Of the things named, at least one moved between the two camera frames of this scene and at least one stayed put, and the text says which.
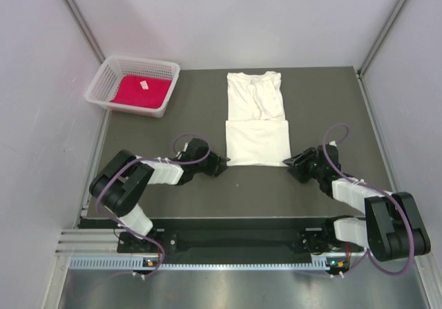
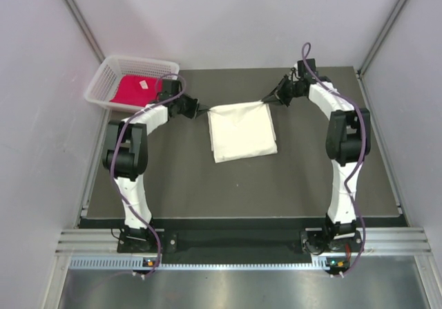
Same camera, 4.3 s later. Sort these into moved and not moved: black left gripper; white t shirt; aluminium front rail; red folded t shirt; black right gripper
Moved: black right gripper; black left gripper; white t shirt
Not moved: aluminium front rail; red folded t shirt
